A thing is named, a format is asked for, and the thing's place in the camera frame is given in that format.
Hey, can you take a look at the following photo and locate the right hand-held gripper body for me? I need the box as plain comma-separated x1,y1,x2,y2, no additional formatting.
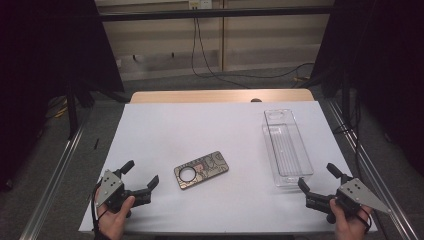
304,175,392,225

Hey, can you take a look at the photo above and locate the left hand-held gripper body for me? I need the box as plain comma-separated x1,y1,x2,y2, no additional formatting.
95,169,153,214

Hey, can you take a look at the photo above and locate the patterned phone case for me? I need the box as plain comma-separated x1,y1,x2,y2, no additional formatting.
173,150,230,191

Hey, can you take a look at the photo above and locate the person's left hand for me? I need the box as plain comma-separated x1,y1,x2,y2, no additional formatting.
94,195,136,240

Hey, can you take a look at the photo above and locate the person's right hand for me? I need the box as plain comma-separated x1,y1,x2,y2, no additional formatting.
329,198,373,240

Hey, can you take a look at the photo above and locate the clear plastic tray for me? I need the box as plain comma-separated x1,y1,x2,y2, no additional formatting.
261,108,315,188

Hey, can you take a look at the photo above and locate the white board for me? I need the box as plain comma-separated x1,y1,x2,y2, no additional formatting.
78,101,378,234

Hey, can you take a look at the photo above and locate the black stand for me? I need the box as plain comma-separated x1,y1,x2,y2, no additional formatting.
64,79,82,140

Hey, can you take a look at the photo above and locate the wooden table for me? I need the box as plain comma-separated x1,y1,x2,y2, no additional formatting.
129,88,315,104

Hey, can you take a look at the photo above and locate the black curtain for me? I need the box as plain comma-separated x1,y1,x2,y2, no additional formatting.
0,0,125,193
310,0,424,176

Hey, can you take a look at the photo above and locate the black horizontal bar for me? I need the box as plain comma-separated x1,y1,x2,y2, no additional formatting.
98,5,334,23

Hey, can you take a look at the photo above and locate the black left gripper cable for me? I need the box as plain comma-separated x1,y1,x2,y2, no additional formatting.
90,179,104,240

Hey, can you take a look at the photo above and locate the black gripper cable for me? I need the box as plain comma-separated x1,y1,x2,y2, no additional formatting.
353,205,373,234
90,179,104,240

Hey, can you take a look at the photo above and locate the metal floor rail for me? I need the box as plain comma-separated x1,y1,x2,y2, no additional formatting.
324,99,422,240
19,109,93,240

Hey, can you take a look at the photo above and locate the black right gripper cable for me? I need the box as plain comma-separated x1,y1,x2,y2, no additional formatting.
353,205,373,234

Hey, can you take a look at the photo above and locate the black floor cable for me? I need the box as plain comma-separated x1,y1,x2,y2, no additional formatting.
213,62,316,82

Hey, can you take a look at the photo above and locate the black hanging cable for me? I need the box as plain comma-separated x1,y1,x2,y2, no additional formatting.
190,16,251,90

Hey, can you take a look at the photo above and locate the white wall socket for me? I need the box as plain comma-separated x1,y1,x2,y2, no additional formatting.
188,0,214,10

